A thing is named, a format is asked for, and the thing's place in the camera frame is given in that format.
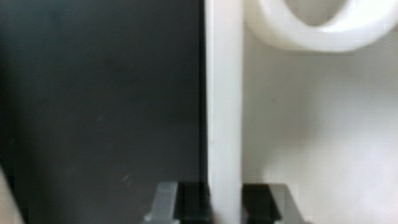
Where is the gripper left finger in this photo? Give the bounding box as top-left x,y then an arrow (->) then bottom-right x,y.
142,182 -> 208,224

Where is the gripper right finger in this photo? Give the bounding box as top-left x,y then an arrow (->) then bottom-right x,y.
242,184 -> 306,224

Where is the white square table top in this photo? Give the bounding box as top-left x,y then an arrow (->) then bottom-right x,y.
204,0 -> 398,224

